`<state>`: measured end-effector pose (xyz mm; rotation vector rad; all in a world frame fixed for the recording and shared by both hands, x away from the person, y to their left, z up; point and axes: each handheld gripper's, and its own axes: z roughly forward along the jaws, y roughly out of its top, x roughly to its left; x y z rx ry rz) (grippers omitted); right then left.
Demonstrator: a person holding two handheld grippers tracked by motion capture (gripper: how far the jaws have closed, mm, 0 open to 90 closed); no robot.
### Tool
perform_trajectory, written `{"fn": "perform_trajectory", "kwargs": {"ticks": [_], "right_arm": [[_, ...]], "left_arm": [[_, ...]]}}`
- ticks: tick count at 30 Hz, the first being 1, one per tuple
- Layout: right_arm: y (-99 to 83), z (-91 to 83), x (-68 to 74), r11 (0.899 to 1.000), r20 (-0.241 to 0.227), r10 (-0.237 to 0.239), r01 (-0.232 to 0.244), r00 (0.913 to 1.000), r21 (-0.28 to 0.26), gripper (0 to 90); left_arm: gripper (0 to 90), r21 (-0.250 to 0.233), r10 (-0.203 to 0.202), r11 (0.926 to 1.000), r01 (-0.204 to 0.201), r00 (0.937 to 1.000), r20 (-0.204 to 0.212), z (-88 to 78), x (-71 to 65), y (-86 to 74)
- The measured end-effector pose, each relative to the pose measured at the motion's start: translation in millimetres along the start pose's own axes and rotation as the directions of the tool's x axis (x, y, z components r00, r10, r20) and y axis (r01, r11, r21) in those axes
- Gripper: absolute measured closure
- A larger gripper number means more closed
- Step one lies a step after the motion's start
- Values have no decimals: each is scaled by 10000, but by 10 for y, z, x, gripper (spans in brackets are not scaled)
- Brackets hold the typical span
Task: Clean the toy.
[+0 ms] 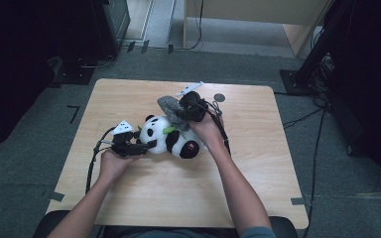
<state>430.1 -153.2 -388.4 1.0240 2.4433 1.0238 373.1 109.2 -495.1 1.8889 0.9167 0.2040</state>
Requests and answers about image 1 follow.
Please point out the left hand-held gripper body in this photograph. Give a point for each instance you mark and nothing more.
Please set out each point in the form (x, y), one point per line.
(125, 147)

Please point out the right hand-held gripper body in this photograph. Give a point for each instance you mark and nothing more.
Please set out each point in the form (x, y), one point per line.
(193, 109)

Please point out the black and white panda plush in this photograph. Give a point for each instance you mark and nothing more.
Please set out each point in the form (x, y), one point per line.
(157, 135)

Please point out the grey fluffy cloth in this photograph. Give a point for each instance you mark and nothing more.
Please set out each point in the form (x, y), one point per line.
(170, 105)

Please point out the person's left hand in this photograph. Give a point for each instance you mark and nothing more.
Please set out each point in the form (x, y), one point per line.
(114, 167)

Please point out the person's right hand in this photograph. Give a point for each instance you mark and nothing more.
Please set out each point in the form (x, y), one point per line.
(208, 132)

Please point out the round dark table grommet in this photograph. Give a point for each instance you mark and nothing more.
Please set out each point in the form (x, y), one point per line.
(219, 97)

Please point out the grey floor tape strip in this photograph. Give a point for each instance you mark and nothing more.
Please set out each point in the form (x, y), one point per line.
(56, 196)
(298, 201)

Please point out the black chair armrest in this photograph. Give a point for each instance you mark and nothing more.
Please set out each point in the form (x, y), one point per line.
(51, 224)
(286, 226)

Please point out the black cabinet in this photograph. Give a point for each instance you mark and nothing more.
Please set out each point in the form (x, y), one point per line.
(112, 26)

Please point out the light wooden desk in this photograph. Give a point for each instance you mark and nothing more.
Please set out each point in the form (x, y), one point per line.
(244, 10)

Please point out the black metal stand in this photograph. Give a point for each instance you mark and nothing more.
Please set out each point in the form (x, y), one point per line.
(314, 56)

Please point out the dark curtain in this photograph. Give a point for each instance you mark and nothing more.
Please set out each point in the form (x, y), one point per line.
(370, 82)
(13, 66)

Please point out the black floor base plate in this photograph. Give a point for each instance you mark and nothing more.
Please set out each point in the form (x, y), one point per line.
(72, 74)

